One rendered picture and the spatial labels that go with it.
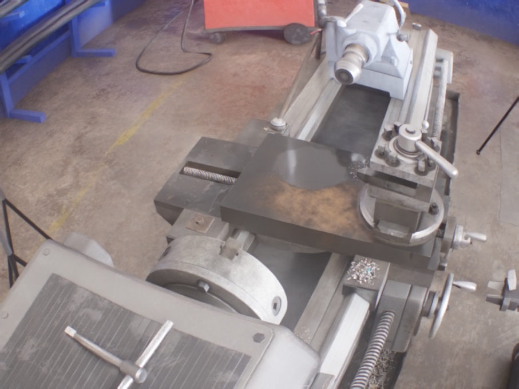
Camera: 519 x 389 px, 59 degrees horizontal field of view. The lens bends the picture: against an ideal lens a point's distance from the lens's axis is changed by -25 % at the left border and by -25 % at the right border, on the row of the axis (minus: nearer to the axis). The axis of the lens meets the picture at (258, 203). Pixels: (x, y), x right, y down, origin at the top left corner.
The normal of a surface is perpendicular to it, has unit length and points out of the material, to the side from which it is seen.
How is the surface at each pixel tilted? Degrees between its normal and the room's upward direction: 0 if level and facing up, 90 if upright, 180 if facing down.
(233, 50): 0
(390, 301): 90
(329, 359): 36
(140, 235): 0
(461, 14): 90
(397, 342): 90
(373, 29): 0
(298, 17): 90
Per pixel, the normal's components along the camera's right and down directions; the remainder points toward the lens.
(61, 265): -0.05, -0.73
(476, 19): -0.39, 0.64
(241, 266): 0.40, -0.54
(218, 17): -0.05, 0.68
